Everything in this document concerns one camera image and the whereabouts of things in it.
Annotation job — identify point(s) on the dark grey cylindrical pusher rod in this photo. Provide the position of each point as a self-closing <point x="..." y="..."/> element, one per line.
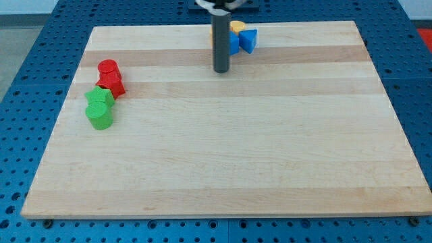
<point x="220" y="23"/>

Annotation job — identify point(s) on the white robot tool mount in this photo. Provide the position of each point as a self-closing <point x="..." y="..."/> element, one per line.
<point x="220" y="4"/>

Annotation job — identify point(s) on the yellow block behind rod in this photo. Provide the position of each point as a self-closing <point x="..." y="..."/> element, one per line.
<point x="211" y="36"/>

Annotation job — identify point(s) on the yellow cylinder block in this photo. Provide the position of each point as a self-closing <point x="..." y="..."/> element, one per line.
<point x="237" y="26"/>

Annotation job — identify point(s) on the blue cube block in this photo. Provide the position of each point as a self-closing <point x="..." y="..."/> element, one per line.
<point x="234" y="43"/>

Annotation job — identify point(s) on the blue triangle block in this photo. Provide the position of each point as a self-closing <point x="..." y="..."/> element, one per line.
<point x="248" y="40"/>

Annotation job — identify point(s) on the red cylinder block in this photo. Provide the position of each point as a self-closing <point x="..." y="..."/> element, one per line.
<point x="108" y="66"/>

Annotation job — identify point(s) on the red star block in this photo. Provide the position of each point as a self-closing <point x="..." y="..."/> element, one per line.
<point x="113" y="82"/>

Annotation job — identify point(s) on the wooden board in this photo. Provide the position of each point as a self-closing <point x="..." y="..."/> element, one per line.
<point x="301" y="127"/>

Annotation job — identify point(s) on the green star block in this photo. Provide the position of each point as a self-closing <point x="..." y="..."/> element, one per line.
<point x="102" y="95"/>

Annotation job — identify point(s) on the green cylinder block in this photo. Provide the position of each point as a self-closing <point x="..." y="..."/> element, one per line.
<point x="99" y="115"/>

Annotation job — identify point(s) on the red object at right edge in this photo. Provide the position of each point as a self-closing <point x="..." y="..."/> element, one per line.
<point x="426" y="35"/>

